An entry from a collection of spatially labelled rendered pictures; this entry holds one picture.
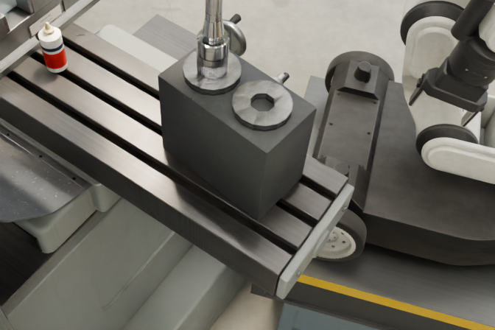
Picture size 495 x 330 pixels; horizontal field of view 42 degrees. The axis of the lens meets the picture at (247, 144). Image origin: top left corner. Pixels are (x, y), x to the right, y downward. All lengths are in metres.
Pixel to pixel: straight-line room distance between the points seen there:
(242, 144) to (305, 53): 1.79
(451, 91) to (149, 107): 0.55
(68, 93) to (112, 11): 1.64
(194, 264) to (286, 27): 1.29
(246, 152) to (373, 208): 0.69
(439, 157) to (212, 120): 0.75
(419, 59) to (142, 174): 0.60
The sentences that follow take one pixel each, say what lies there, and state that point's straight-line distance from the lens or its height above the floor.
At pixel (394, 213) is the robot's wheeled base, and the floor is 0.57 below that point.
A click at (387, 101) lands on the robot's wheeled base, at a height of 0.57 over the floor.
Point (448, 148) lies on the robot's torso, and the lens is 1.56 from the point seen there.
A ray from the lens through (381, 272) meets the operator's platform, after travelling 1.71.
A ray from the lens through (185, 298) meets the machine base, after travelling 1.84.
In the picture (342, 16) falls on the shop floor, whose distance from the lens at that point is 2.91.
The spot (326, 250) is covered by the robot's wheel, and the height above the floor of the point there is 0.43.
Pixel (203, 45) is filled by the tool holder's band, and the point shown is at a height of 1.22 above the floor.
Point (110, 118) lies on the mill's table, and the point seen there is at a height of 0.96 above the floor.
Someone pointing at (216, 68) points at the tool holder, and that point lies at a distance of 0.97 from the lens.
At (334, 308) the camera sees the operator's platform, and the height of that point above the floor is 0.24.
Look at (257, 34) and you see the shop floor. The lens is 2.77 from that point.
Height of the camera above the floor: 1.87
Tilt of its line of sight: 52 degrees down
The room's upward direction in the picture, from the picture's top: 6 degrees clockwise
